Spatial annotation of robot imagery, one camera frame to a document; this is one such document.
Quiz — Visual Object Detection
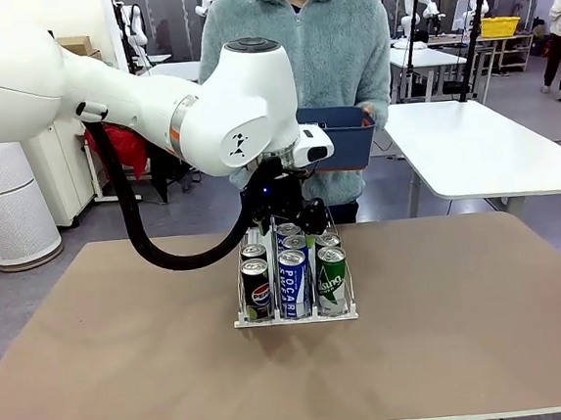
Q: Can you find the green Chilsung cider can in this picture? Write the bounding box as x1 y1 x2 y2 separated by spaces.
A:
313 245 352 315
314 232 343 252

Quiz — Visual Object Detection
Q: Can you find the clear acrylic can rack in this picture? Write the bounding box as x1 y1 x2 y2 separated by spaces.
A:
224 203 359 331

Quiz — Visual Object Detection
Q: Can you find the white cylindrical air purifier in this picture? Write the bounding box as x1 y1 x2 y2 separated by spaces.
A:
0 133 66 274

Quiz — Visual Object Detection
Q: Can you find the white table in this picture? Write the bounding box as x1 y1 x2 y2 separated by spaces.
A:
387 40 471 108
142 59 203 88
382 89 561 226

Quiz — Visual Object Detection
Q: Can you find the white cabinet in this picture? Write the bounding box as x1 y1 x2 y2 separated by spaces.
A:
22 116 99 231

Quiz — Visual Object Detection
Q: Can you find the person's left forearm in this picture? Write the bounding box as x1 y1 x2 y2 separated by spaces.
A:
352 74 399 138

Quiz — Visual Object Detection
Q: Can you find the black Pepsi can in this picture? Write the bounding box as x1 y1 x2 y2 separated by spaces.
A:
238 242 269 266
239 257 275 322

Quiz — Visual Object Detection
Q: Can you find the black tripod pole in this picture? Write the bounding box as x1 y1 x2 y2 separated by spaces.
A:
392 0 432 102
447 0 495 103

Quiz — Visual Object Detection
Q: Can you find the small cardboard box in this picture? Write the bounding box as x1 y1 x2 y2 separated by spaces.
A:
56 33 102 65

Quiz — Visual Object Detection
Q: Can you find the yellow plastic crate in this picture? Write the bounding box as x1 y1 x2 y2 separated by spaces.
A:
479 14 523 39

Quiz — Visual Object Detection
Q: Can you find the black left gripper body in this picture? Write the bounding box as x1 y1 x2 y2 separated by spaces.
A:
239 154 310 221

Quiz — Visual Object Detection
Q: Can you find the black corrugated cable hose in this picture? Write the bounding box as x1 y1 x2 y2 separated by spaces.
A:
73 85 286 280

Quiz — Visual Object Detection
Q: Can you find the person in teal fleece jacket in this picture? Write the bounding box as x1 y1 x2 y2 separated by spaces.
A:
191 0 407 237

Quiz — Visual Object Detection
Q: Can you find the wooden shelf table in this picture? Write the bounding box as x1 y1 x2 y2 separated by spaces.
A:
476 29 539 75

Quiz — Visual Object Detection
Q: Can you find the red jacket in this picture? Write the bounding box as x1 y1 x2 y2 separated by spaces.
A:
83 120 151 186

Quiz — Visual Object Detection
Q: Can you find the blue bin with orange handles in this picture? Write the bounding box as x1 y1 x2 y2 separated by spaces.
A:
296 102 380 175

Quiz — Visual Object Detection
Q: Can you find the black chair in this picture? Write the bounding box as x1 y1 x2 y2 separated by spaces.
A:
146 138 205 206

